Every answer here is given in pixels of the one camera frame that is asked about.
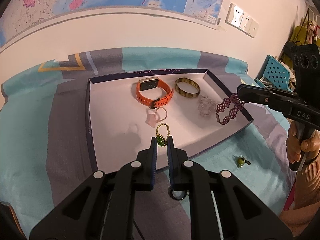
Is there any teal and grey blanket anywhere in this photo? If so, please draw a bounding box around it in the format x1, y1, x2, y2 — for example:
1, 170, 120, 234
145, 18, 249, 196
0, 47, 298, 240

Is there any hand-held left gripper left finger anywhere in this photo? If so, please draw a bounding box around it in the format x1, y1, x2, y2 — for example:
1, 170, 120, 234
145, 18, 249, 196
29, 136, 158, 240

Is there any orange smart watch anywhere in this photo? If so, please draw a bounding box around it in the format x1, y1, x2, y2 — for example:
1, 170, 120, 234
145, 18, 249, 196
135, 77, 172, 107

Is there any person's right hand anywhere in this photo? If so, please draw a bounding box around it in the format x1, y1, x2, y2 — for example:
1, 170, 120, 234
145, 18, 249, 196
286, 122, 320, 165

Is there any yellow cloth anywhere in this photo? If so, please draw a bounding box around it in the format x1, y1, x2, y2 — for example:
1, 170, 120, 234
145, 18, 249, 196
287, 25, 309, 46

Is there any clear bead bracelet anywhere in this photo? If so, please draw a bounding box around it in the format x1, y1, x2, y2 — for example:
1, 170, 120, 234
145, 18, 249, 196
198, 96, 217, 117

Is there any black ring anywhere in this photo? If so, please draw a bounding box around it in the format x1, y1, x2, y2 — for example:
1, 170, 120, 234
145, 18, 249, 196
169, 189, 187, 201

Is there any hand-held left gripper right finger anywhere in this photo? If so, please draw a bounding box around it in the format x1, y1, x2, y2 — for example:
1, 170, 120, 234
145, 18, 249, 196
167, 136, 294, 240

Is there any maroon beaded bracelet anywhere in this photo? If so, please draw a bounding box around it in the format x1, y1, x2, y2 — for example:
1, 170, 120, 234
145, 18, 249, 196
215, 93, 245, 125

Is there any hanging plush toy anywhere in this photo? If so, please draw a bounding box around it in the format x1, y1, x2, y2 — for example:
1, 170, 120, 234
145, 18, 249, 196
307, 20, 320, 46

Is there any white wall socket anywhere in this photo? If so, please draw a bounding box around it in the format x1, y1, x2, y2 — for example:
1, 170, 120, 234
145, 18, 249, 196
225, 3, 244, 28
239, 13, 259, 37

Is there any small green charm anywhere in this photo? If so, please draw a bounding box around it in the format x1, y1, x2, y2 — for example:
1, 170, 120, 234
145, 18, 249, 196
234, 155, 251, 168

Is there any person's right forearm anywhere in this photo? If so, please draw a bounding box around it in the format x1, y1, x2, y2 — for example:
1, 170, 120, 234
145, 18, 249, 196
279, 152, 320, 238

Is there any shallow white box tray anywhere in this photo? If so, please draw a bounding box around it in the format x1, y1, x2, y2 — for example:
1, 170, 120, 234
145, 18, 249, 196
86, 68, 254, 172

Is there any pink star bead bracelet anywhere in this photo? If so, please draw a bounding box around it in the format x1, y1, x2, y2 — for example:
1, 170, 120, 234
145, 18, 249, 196
145, 107, 167, 128

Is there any gold bracelet with green charm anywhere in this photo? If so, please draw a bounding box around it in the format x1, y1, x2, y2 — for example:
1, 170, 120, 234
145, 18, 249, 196
155, 123, 171, 147

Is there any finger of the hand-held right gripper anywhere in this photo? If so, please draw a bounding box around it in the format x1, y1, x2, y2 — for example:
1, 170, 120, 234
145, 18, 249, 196
237, 83, 298, 117

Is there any blue perforated basket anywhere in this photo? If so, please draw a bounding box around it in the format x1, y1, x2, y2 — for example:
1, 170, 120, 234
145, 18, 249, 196
254, 54, 297, 92

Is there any tortoiseshell bangle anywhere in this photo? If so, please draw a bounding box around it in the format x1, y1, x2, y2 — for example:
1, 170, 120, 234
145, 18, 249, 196
174, 78, 201, 99

